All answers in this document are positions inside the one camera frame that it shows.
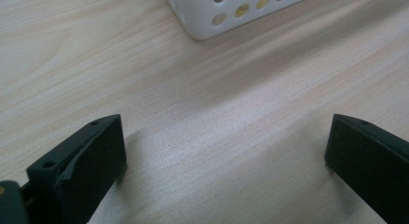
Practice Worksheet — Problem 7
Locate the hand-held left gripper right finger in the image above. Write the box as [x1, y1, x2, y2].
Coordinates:
[323, 113, 409, 224]

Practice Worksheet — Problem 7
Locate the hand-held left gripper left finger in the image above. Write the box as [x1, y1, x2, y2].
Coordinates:
[20, 113, 128, 224]

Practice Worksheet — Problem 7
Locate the white perforated plastic basket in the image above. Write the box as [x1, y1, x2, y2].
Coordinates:
[160, 0, 322, 42]

